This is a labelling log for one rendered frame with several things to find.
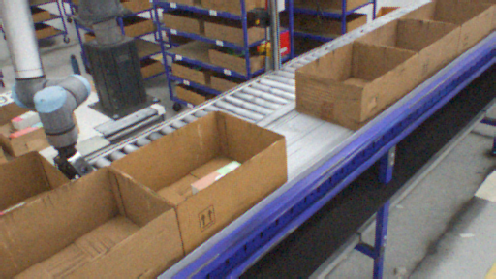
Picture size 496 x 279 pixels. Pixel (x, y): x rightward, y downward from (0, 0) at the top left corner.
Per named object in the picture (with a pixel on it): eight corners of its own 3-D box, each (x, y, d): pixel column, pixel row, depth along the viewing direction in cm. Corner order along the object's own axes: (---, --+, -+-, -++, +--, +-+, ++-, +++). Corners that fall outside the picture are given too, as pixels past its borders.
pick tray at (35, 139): (42, 110, 225) (35, 92, 220) (81, 133, 202) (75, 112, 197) (-18, 135, 208) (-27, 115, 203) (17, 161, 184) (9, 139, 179)
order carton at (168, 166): (222, 153, 152) (216, 108, 144) (290, 185, 134) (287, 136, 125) (121, 213, 129) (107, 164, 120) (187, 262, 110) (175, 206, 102)
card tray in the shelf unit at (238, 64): (209, 62, 329) (207, 48, 324) (239, 49, 346) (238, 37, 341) (247, 74, 302) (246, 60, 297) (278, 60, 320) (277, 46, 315)
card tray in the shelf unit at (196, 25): (164, 26, 347) (162, 13, 342) (194, 15, 366) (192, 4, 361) (200, 34, 322) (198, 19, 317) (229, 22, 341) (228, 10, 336)
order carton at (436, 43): (395, 50, 222) (398, 16, 214) (455, 62, 204) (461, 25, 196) (351, 77, 199) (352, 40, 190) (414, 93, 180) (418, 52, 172)
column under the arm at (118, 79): (87, 107, 226) (69, 43, 209) (132, 88, 241) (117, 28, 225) (114, 121, 209) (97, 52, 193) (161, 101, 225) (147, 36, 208)
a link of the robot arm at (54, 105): (71, 84, 138) (54, 98, 130) (81, 120, 144) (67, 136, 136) (43, 84, 140) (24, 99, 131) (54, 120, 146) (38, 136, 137)
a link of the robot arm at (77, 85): (57, 73, 151) (37, 88, 140) (89, 72, 149) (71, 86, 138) (66, 99, 156) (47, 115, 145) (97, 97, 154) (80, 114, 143)
